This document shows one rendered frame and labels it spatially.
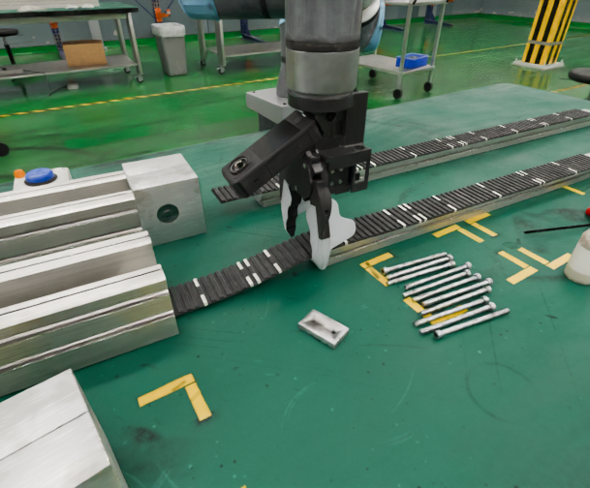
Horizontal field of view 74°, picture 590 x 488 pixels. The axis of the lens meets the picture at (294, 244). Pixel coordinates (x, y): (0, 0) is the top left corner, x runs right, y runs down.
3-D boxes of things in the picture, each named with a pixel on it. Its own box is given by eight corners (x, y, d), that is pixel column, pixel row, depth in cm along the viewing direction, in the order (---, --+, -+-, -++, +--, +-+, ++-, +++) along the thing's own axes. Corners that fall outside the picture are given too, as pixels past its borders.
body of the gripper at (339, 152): (367, 195, 48) (380, 93, 41) (306, 211, 45) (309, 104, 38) (334, 171, 54) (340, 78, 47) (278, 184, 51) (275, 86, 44)
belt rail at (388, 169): (579, 120, 107) (584, 108, 105) (595, 124, 104) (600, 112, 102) (254, 198, 71) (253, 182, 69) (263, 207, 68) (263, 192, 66)
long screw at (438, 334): (437, 341, 43) (439, 335, 43) (431, 335, 44) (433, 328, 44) (509, 316, 47) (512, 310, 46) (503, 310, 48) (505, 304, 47)
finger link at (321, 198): (337, 239, 46) (327, 164, 43) (326, 243, 45) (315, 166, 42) (317, 231, 50) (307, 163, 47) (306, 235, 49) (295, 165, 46)
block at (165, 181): (186, 198, 70) (176, 147, 65) (206, 232, 61) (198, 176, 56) (134, 210, 67) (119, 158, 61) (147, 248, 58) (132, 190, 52)
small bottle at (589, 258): (557, 274, 53) (596, 197, 46) (571, 264, 55) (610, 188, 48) (587, 289, 50) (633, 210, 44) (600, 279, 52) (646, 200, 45)
